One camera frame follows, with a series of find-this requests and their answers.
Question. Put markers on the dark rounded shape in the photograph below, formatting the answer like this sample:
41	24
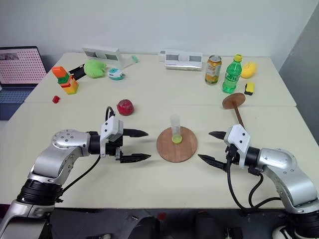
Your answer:
145	228

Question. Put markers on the green plastic soda bottle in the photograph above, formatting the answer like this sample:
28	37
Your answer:
232	76

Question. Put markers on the colourful stacked block tower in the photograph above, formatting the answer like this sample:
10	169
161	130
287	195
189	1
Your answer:
66	82

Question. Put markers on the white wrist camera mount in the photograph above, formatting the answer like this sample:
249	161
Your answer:
239	139
111	129

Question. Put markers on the green plush toy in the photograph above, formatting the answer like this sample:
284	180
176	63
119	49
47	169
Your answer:
92	68

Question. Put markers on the small green clip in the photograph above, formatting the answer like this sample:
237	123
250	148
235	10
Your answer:
134	59

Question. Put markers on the yellow mango toy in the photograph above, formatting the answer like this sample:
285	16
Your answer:
249	70

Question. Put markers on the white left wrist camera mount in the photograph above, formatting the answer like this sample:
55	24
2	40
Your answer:
111	129

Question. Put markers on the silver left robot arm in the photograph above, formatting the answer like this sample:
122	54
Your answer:
62	149

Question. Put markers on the small red block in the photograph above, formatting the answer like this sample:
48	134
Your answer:
56	99

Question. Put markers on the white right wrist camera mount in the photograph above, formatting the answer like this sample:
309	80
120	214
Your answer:
239	139

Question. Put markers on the red apple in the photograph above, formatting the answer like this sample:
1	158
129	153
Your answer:
125	107

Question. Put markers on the wooden disc stand with rod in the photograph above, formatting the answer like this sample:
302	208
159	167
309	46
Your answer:
233	100

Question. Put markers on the yellow and black sponge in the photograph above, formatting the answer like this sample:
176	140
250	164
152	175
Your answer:
249	89

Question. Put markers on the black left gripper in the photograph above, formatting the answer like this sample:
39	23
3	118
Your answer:
113	147

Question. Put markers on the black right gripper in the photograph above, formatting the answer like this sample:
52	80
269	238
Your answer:
230	152

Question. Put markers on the round wooden base with tube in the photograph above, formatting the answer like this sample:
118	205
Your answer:
177	147

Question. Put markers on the open white cardboard box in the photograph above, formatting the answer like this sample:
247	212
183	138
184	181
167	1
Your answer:
103	55

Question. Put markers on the white and silver product box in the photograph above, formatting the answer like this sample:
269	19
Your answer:
184	60

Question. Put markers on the yellow drink can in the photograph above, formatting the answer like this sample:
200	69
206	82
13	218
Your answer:
213	71

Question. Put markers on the black phone case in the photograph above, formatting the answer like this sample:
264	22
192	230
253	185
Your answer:
76	72

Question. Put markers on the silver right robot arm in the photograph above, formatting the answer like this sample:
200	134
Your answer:
281	164

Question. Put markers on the open laptop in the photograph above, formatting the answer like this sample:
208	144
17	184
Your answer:
17	67

